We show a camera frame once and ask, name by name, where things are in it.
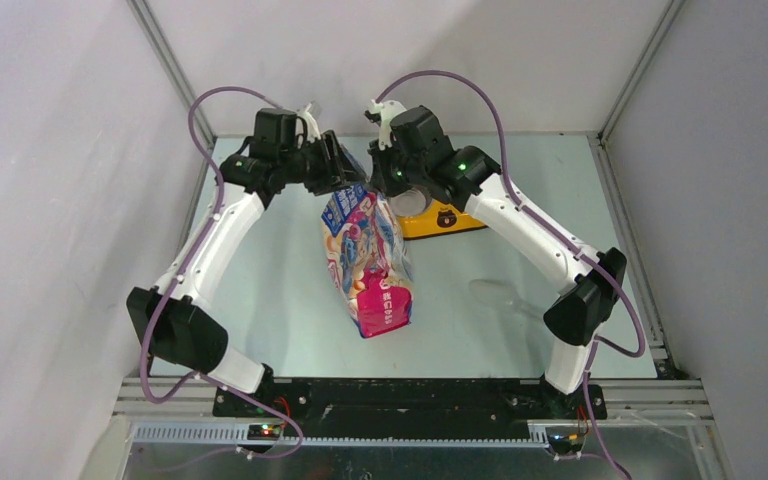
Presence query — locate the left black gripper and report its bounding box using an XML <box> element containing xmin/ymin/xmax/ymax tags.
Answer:
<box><xmin>280</xmin><ymin>131</ymin><xmax>365</xmax><ymax>197</ymax></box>

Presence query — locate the cat food bag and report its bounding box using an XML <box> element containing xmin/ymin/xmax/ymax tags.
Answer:
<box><xmin>320</xmin><ymin>157</ymin><xmax>414</xmax><ymax>339</ymax></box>

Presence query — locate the clear plastic scoop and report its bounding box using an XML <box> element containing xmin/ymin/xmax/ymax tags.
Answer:
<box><xmin>468</xmin><ymin>279</ymin><xmax>544</xmax><ymax>320</ymax></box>

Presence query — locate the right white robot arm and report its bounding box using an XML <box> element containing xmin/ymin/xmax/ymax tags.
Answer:
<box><xmin>365</xmin><ymin>101</ymin><xmax>627</xmax><ymax>418</ymax></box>

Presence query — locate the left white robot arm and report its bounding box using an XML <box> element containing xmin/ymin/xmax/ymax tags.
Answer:
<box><xmin>126</xmin><ymin>103</ymin><xmax>365</xmax><ymax>417</ymax></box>

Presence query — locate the yellow double pet bowl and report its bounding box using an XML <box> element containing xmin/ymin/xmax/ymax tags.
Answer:
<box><xmin>388</xmin><ymin>188</ymin><xmax>486</xmax><ymax>240</ymax></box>

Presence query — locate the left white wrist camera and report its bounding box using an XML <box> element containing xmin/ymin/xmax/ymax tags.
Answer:
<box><xmin>296</xmin><ymin>101</ymin><xmax>322</xmax><ymax>142</ymax></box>

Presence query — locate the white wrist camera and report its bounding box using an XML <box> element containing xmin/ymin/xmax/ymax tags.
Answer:
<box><xmin>296</xmin><ymin>101</ymin><xmax>322</xmax><ymax>142</ymax></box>
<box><xmin>364</xmin><ymin>100</ymin><xmax>407</xmax><ymax>151</ymax></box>

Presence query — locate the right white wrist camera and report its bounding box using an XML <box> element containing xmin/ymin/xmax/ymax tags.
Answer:
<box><xmin>364</xmin><ymin>100</ymin><xmax>407</xmax><ymax>151</ymax></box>

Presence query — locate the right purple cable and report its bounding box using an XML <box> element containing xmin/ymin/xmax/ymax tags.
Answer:
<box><xmin>373</xmin><ymin>69</ymin><xmax>648</xmax><ymax>480</ymax></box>

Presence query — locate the purple cable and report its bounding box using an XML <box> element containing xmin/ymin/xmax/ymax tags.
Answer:
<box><xmin>373</xmin><ymin>69</ymin><xmax>648</xmax><ymax>480</ymax></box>
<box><xmin>138</xmin><ymin>86</ymin><xmax>306</xmax><ymax>462</ymax></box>

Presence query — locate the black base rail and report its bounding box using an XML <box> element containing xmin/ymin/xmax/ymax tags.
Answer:
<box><xmin>212</xmin><ymin>377</ymin><xmax>607</xmax><ymax>442</ymax></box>

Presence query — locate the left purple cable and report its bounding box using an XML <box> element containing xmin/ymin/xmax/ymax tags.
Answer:
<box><xmin>138</xmin><ymin>86</ymin><xmax>306</xmax><ymax>462</ymax></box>

